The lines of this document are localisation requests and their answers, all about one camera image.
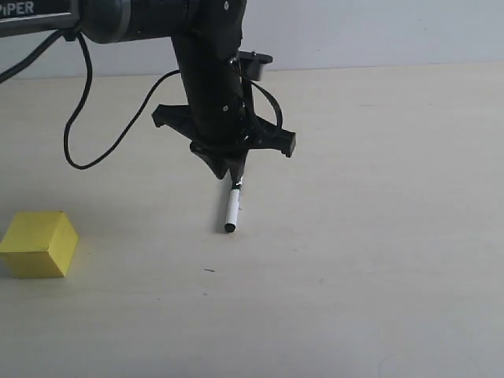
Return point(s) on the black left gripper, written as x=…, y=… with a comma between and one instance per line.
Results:
x=219, y=117

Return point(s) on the black and white whiteboard marker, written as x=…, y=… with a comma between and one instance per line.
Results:
x=232, y=213

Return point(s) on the yellow cube block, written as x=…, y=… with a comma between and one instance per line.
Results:
x=39, y=245

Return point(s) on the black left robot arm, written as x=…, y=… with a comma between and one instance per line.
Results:
x=102, y=22

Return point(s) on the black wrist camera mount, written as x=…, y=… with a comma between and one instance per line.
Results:
x=252, y=64

